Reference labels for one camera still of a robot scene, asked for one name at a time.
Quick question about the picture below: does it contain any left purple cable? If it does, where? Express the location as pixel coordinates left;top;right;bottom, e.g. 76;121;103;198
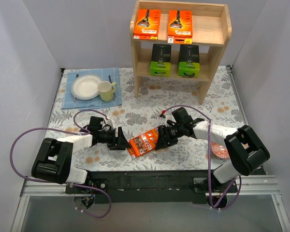
9;109;112;218

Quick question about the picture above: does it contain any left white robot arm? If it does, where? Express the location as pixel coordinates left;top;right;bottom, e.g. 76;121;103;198
31;116;131;193

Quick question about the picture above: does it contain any blue checkered cloth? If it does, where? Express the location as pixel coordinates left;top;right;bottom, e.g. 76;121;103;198
61;68;122;109

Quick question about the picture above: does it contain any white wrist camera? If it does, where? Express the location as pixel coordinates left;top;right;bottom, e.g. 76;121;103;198
159;110;175;126
105;116;119;130

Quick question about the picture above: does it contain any red patterned bowl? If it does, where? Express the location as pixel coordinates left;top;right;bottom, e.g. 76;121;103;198
211;142;230;160

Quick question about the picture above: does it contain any floral tablecloth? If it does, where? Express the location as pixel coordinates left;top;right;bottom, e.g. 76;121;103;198
37;65;259;173

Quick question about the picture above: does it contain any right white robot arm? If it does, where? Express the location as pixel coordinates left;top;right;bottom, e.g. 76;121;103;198
155;105;270;192

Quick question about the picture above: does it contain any wooden two-tier shelf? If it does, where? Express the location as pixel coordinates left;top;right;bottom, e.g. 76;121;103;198
130;0;232;103

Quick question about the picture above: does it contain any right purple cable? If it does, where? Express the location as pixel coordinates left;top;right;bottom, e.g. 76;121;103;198
163;105;242;210

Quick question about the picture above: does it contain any orange razor box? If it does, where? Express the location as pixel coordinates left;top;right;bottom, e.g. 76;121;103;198
167;10;193;44
133;9;161;40
128;127;159;159

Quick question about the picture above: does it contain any white plate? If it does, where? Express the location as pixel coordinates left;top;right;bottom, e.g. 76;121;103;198
71;74;102;100

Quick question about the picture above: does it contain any yellow mug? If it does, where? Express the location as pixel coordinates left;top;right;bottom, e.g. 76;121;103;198
97;81;117;102

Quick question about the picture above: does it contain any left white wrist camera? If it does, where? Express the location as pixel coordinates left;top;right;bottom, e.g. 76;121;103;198
105;116;119;130

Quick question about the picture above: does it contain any purple cable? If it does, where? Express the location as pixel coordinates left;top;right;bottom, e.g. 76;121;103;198
163;105;242;210
9;109;112;218

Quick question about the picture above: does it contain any black knife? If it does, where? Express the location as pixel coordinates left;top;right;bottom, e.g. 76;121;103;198
109;75;117;101

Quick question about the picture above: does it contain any green black razor box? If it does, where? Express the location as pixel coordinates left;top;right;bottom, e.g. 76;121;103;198
150;43;172;77
177;44;200;78

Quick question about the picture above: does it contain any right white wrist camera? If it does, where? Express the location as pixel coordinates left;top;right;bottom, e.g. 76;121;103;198
159;110;175;126

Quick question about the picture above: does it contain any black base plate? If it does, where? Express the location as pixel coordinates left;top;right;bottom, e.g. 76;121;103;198
65;169;240;205

